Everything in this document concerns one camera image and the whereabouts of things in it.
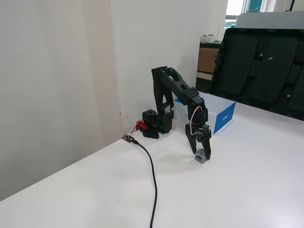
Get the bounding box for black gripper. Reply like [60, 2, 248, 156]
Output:
[185, 123, 212, 161]

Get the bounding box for gray cube block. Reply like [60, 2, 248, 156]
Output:
[194, 148, 208, 165]

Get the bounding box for blue cardboard box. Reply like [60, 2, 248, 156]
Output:
[173, 91, 237, 136]

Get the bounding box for red clamp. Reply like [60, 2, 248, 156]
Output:
[135, 120, 150, 132]

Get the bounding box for small controller board red led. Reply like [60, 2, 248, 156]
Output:
[121, 133, 140, 145]

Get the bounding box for brown cardboard carton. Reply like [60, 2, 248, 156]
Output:
[197, 47, 220, 74]

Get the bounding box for black plastic tray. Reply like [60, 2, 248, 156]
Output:
[208, 28, 304, 121]

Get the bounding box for grey rounded panel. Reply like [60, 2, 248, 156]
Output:
[236, 10, 304, 30]

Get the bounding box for white red servo cable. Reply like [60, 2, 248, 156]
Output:
[189, 106, 205, 136]

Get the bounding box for black usb cable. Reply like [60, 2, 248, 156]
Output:
[132, 139, 158, 228]

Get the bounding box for thin board lead wires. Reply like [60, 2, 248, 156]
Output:
[129, 124, 141, 137]

